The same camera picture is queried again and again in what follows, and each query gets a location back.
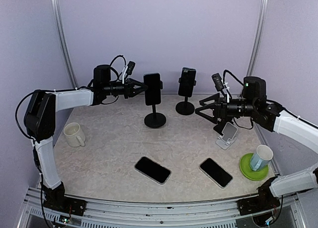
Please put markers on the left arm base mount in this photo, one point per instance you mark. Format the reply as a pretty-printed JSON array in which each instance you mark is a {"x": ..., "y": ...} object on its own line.
[{"x": 66, "y": 205}]

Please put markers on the white mug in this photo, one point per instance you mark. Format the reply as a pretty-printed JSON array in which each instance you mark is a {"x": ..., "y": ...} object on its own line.
[{"x": 74, "y": 135}]

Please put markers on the black round-base phone stand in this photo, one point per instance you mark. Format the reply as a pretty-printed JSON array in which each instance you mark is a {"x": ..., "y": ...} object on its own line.
[{"x": 185, "y": 107}]

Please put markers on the aluminium frame post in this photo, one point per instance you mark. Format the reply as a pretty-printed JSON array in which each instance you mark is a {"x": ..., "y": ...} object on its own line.
[
  {"x": 258, "y": 36},
  {"x": 63, "y": 42}
]

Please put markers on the right aluminium frame post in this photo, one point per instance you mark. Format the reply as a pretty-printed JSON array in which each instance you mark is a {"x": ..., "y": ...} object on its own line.
[{"x": 258, "y": 36}]

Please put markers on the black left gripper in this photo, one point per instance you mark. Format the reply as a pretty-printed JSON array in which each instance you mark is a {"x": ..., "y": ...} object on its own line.
[{"x": 128, "y": 87}]

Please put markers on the aluminium front rail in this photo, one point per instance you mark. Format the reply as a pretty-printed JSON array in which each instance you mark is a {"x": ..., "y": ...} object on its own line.
[{"x": 99, "y": 213}]

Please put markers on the left aluminium frame post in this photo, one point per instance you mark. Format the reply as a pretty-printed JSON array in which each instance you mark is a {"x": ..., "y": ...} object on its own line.
[{"x": 63, "y": 42}]

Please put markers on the blue-edged black phone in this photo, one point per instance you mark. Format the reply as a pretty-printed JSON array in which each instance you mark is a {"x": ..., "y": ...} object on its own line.
[{"x": 187, "y": 82}]

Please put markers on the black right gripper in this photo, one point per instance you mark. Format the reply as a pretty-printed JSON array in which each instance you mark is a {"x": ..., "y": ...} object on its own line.
[{"x": 220, "y": 108}]

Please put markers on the light blue cup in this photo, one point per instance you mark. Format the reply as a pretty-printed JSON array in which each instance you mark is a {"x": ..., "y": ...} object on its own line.
[{"x": 261, "y": 157}]

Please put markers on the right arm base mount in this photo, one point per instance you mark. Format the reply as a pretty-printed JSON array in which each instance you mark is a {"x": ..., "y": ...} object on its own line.
[{"x": 256, "y": 204}]

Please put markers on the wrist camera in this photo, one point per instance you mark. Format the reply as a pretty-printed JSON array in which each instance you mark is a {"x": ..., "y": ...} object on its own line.
[
  {"x": 127, "y": 71},
  {"x": 220, "y": 86}
]

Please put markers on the silver folding phone stand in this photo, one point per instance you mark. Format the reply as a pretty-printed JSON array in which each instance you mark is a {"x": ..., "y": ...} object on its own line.
[{"x": 228, "y": 136}]

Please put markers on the black folding phone stand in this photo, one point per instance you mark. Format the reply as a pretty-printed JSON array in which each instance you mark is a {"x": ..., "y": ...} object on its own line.
[{"x": 219, "y": 128}]

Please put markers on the white-edged black phone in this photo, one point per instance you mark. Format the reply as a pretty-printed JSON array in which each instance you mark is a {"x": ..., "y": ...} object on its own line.
[{"x": 215, "y": 172}]

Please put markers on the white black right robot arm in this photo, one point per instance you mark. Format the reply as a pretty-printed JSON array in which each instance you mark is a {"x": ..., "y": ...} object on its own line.
[{"x": 274, "y": 117}]

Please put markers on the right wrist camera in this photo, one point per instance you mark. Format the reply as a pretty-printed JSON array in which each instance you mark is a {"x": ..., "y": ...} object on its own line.
[{"x": 220, "y": 86}]

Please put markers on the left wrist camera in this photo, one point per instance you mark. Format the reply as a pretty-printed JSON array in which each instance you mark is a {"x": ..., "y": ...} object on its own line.
[{"x": 127, "y": 71}]

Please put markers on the clear-case black phone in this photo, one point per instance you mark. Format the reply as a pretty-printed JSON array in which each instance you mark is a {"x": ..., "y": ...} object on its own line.
[{"x": 152, "y": 170}]

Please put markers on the teal-edged black phone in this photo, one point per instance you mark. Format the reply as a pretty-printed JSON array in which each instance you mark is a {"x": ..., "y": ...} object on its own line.
[{"x": 153, "y": 92}]

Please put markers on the green plate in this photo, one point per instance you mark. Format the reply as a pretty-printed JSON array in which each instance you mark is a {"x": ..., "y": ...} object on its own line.
[{"x": 248, "y": 172}]

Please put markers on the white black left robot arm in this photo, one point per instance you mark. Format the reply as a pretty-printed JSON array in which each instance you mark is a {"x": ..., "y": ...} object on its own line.
[{"x": 44, "y": 105}]

